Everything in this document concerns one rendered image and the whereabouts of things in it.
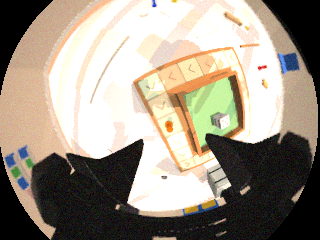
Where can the orange square-ring game board track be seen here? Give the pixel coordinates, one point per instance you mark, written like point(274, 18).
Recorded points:
point(172, 97)

